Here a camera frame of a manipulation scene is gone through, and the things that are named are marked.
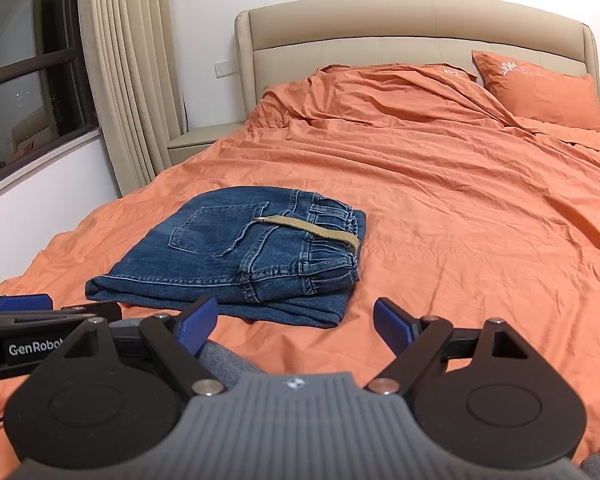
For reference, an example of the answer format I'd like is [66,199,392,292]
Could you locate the beige padded headboard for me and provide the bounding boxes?
[234,0,600,121]

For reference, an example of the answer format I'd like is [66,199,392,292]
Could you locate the dark framed window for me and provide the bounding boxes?
[0,0,101,186]

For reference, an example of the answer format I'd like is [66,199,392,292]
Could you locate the orange pillow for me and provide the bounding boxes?
[471,50,600,133]
[320,62,480,92]

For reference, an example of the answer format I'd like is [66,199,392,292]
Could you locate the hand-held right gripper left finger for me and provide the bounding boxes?
[62,296,226,399]

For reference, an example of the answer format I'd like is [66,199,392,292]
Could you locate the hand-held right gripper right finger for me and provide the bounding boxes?
[364,298,532,397]

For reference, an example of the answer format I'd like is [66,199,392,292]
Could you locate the tan woven belt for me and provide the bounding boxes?
[252,214,362,252]

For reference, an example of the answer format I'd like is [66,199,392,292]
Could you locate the blue denim pants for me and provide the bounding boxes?
[85,186,368,330]

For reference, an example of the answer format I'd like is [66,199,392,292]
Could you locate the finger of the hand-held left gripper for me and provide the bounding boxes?
[0,293,55,314]
[0,302,124,332]

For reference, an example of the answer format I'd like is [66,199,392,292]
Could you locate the orange duvet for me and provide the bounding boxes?
[0,62,600,468]

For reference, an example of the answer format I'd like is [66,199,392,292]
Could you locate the beige nightstand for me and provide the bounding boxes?
[166,121,248,168]

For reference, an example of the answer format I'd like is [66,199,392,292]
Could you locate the beige curtain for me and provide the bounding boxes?
[77,0,187,198]

